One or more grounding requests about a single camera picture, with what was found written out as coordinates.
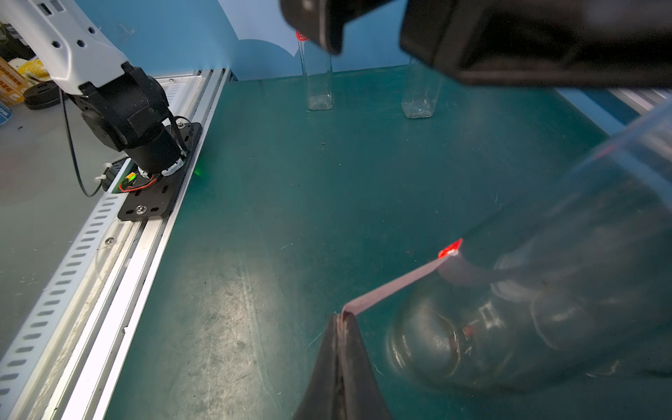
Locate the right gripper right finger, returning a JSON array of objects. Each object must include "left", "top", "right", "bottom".
[{"left": 342, "top": 313, "right": 393, "bottom": 420}]

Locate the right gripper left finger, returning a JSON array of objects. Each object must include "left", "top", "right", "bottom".
[{"left": 292, "top": 315, "right": 344, "bottom": 420}]

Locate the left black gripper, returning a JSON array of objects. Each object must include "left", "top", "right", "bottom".
[{"left": 277, "top": 0, "right": 672, "bottom": 89}]

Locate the clear glass bottle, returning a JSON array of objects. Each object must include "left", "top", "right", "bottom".
[
  {"left": 297, "top": 40, "right": 334, "bottom": 111},
  {"left": 387, "top": 103, "right": 671, "bottom": 395},
  {"left": 401, "top": 58, "right": 444, "bottom": 119}
]

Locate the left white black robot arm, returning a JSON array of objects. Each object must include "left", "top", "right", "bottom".
[{"left": 1, "top": 1, "right": 671, "bottom": 187}]

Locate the aluminium back frame bar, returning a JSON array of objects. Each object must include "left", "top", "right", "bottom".
[{"left": 609, "top": 89, "right": 671, "bottom": 115}]

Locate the aluminium front rail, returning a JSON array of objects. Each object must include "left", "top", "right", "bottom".
[{"left": 1, "top": 69, "right": 233, "bottom": 419}]

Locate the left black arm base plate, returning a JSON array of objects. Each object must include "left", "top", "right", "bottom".
[{"left": 117, "top": 118, "right": 203, "bottom": 222}]

